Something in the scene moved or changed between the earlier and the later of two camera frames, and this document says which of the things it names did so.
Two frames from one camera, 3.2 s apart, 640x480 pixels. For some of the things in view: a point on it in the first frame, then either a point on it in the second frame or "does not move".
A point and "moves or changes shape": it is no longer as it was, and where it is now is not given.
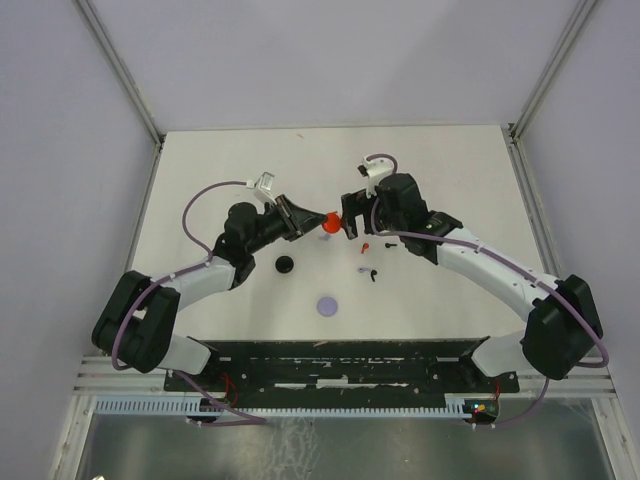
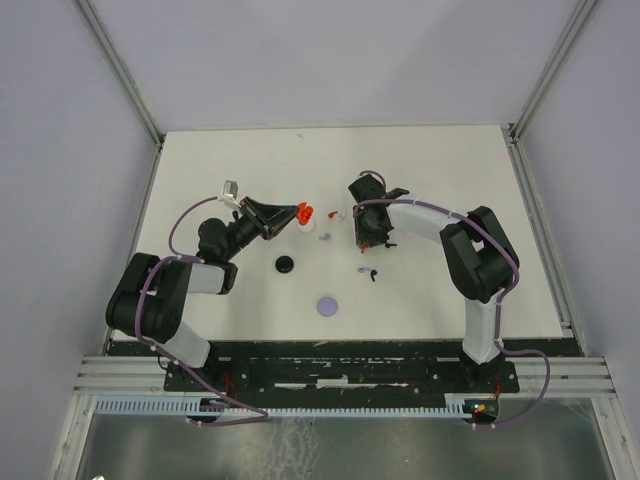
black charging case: x=284 y=264 does not move
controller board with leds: x=481 y=410 does not move
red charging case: x=332 y=223 moves or changes shape
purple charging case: x=327 y=306 does not move
